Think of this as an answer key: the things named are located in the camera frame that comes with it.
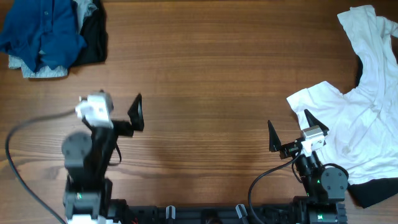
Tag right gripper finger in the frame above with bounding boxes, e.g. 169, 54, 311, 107
304, 109, 329, 136
267, 120, 282, 152

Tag dark blue polo shirt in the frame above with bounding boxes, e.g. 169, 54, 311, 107
0, 0, 88, 73

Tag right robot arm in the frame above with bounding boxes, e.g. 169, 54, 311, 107
264, 110, 349, 223

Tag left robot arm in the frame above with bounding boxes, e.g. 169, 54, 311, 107
62, 91, 144, 223

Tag white t-shirt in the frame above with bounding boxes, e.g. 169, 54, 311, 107
287, 5, 397, 184

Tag black garment under pile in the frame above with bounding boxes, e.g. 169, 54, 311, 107
341, 54, 397, 208

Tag black folded garment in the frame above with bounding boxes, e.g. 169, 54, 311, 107
72, 0, 108, 67

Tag light blue denim jeans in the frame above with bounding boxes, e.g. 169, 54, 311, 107
7, 0, 99, 78

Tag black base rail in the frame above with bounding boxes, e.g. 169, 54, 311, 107
108, 203, 348, 224

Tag left black cable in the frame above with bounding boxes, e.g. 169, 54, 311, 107
4, 108, 77, 224

